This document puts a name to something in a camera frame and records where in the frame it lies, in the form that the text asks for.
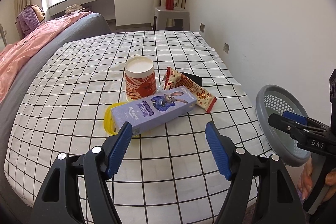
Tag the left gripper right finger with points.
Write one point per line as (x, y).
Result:
(221, 148)

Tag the beige clothes on sill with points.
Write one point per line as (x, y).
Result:
(74, 8)

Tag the purple bag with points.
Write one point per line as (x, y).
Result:
(29, 19)

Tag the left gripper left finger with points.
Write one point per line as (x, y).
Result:
(114, 150)

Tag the right hand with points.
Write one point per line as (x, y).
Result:
(305, 183)

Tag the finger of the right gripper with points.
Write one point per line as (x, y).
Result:
(295, 117)
(286, 125)

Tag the red white snack wrapper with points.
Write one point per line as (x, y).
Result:
(175, 79)

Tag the grey plastic trash basket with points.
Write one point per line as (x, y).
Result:
(271, 103)

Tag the grey plastic stool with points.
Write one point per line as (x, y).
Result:
(162, 15)

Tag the pink quilt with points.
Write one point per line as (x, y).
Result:
(15, 56)

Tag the checkered white bed sheet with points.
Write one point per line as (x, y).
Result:
(168, 174)

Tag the black pouch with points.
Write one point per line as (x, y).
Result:
(197, 79)

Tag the red paper cup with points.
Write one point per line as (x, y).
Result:
(139, 78)

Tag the red water bottle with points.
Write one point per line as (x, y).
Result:
(169, 5)

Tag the purple Zootopia toothpaste box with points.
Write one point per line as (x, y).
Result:
(150, 112)

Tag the small white round lid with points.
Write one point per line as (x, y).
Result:
(161, 87)

